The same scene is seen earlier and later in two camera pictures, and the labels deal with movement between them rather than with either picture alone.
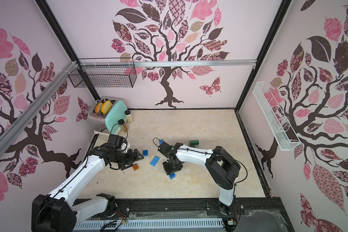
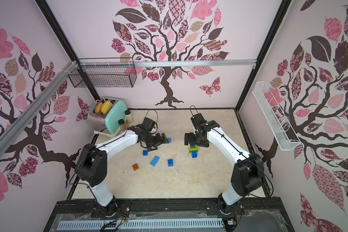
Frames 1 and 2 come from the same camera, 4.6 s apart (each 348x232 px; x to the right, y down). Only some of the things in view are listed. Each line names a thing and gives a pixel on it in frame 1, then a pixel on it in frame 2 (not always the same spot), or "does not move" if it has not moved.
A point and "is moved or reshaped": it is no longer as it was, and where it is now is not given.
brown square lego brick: [135, 166] does not move
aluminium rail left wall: [0, 145] does not move
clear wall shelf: [285, 134] does not move
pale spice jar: [129, 117] does not move
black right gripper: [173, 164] -> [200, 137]
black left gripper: [131, 159] -> [158, 141]
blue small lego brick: [172, 176] is moved or reshaped
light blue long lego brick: [154, 161] does not move
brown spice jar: [123, 125] does not move
